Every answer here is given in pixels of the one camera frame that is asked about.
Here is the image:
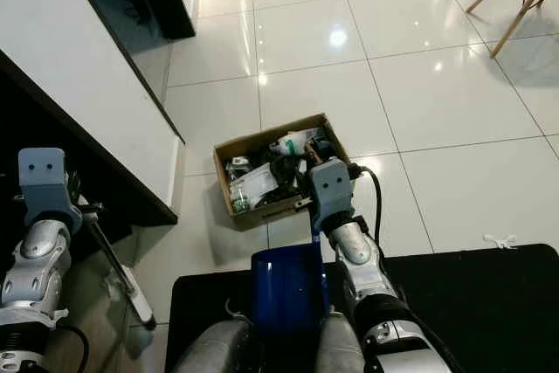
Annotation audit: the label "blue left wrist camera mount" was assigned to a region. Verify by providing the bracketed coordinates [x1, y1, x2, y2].
[17, 147, 86, 232]

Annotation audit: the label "grey robot leg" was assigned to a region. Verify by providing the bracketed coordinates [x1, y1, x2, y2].
[314, 311, 369, 373]
[169, 318, 251, 373]

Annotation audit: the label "grey-blue right wrist camera mount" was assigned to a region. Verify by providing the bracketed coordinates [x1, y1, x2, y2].
[307, 158, 357, 229]

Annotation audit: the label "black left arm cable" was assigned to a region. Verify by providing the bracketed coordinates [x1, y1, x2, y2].
[52, 324, 90, 373]

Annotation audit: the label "white chair wooden legs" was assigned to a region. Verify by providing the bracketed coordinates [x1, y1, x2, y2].
[466, 0, 559, 59]

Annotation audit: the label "large black floor mat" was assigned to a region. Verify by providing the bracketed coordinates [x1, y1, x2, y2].
[165, 244, 559, 373]

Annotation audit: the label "grey robot left leg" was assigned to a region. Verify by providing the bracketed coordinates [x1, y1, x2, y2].
[169, 318, 251, 373]

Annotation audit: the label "white green packet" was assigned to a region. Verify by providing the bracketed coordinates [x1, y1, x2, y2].
[278, 131, 315, 157]

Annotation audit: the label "white counter cabinet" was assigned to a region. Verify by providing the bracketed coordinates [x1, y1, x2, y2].
[0, 0, 185, 227]

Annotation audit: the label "brown cardboard box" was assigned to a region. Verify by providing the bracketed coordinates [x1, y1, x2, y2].
[213, 113, 355, 231]

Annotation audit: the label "white paper scrap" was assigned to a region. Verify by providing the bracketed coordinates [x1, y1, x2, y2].
[484, 232, 519, 250]

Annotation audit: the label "grey robot right leg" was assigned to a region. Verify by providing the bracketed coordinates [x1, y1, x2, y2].
[314, 311, 369, 373]

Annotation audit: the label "clear plastic bag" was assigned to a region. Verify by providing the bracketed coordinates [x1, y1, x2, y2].
[239, 165, 282, 211]

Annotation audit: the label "blue long-handled dustpan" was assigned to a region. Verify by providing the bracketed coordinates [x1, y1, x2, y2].
[250, 211, 335, 336]

